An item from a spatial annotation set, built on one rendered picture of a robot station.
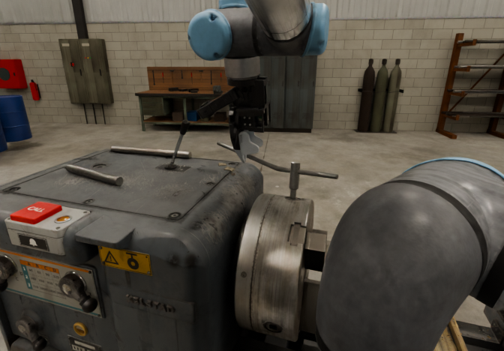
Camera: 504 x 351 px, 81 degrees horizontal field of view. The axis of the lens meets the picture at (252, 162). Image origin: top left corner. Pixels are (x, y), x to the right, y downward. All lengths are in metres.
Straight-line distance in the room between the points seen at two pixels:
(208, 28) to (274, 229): 0.39
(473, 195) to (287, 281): 0.37
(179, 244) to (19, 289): 0.48
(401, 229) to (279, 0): 0.26
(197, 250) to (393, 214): 0.35
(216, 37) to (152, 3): 7.45
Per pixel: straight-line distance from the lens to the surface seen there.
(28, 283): 0.87
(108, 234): 0.58
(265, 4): 0.37
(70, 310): 0.83
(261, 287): 0.61
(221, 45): 0.50
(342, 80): 7.29
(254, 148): 0.69
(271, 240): 0.60
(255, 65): 0.63
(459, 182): 0.34
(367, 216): 0.27
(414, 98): 7.78
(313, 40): 0.48
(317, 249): 0.61
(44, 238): 0.66
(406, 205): 0.27
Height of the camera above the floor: 1.54
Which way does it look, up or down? 19 degrees down
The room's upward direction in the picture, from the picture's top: straight up
